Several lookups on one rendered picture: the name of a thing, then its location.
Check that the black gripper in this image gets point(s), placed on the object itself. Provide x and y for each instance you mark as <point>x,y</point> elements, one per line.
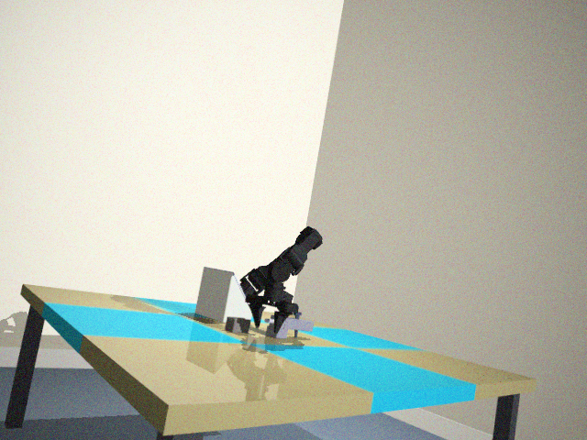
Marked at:
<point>272,293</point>

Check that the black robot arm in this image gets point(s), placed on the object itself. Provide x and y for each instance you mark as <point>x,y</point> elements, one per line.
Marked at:
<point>291,261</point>

